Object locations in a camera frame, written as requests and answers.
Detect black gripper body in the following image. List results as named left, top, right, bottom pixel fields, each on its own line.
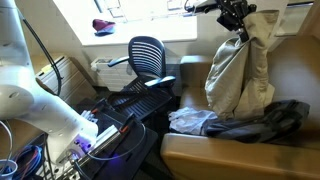
left=215, top=0, right=258, bottom=34

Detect beige khaki pants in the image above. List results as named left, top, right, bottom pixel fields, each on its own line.
left=203, top=9, right=281, bottom=122

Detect black garment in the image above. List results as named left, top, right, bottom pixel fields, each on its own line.
left=203, top=98, right=312, bottom=145

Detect black slatted office chair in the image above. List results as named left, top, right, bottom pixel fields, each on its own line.
left=106, top=35, right=178, bottom=122

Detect brown leather armchair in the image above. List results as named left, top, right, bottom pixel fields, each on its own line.
left=160, top=34, right=320, bottom=180

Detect light blue shirt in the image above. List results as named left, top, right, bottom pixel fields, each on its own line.
left=167, top=106, right=220, bottom=137

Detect maroon and blue cap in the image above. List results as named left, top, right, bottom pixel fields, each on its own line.
left=91, top=18, right=117, bottom=37

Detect orange black clamp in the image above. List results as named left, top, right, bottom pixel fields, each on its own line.
left=90, top=105, right=102, bottom=115
left=119, top=123, right=131, bottom=134

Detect wooden drawer cabinet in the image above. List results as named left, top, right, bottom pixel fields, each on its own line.
left=30, top=54, right=98, bottom=106

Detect white paper cup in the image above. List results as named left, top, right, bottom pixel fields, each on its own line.
left=0, top=158, right=19, bottom=180

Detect white wall radiator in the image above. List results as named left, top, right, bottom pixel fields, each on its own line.
left=90, top=55, right=184, bottom=93

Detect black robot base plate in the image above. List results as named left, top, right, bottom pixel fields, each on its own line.
left=71, top=97, right=160, bottom=180

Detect thin grey base cable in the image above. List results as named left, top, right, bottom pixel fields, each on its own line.
left=85, top=122, right=148, bottom=163

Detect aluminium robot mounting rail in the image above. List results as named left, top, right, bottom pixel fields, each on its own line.
left=61, top=123, right=123, bottom=176

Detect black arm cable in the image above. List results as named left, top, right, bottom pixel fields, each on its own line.
left=20, top=17, right=65, bottom=98

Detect blue cable bundle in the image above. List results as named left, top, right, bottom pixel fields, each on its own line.
left=12, top=144, right=45, bottom=180

